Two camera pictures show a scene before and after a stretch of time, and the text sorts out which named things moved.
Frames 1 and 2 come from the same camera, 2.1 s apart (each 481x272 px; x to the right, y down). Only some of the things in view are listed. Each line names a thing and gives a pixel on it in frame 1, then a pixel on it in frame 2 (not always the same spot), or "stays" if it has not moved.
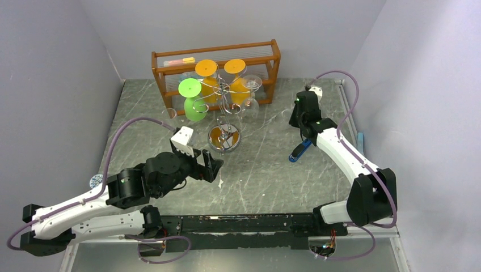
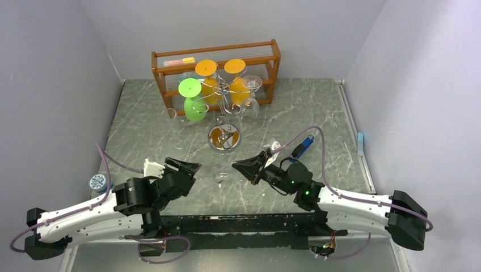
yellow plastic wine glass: [240, 90] stays
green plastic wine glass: [195, 105] stays
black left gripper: [209, 172] -> [189, 168]
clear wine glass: [250, 110] stays
